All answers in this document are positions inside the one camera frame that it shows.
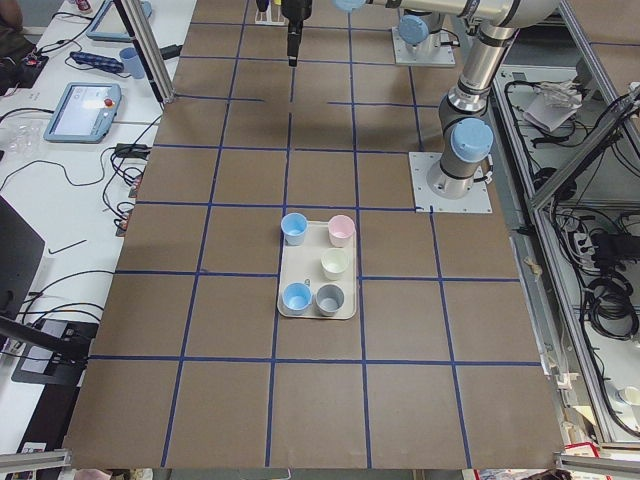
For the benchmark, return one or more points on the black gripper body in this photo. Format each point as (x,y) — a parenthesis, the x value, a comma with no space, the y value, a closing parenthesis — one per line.
(295,10)

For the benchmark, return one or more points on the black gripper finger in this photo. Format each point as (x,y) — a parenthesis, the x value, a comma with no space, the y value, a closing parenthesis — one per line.
(294,38)

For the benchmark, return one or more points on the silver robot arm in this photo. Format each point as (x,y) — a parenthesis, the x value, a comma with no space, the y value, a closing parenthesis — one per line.
(412,27)
(468,139)

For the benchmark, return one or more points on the blue cup on desk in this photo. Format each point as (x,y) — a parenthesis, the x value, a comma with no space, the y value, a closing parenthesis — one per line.
(132,63)

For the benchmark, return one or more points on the light blue cup rear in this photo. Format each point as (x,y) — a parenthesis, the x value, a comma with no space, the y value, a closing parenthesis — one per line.
(294,227)

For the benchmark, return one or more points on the light blue cup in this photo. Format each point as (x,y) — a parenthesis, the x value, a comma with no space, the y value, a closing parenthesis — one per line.
(296,299)
(294,227)

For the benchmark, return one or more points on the pink plastic cup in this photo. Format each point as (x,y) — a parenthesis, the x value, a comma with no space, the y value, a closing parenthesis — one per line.
(341,229)

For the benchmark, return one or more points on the pale green plastic cup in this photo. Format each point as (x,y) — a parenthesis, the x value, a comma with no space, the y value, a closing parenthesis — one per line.
(334,263)

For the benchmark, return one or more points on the light blue cup front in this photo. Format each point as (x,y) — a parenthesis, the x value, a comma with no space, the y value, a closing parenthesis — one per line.
(296,299)

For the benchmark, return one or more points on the grey plastic cup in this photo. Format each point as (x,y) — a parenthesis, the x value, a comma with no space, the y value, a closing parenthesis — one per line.
(329,299)

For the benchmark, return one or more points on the far blue teach pendant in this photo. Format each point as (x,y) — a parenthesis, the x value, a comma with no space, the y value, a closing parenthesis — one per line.
(107,25)

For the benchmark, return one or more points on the blue teach pendant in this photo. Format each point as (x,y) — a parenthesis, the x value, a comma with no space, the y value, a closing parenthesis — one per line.
(107,25)
(84,113)

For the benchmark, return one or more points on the black power adapter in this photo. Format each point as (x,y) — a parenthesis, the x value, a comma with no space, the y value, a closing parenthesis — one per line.
(132,151)

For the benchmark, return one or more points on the near blue teach pendant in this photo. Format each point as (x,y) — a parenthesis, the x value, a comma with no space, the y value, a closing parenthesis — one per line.
(84,113)

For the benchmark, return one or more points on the beige plastic tray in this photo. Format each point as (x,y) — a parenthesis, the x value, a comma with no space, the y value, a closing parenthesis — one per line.
(302,264)

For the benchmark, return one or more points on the black allen key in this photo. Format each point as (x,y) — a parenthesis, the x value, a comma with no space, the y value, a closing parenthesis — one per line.
(66,247)

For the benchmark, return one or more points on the white wire cup rack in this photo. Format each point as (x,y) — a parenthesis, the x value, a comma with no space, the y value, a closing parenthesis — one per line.
(271,17)

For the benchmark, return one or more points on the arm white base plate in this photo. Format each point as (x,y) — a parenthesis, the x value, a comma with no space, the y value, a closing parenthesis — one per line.
(470,200)
(428,53)

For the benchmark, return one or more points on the aluminium frame post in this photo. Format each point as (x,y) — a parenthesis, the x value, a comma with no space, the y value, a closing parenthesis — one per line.
(141,35)

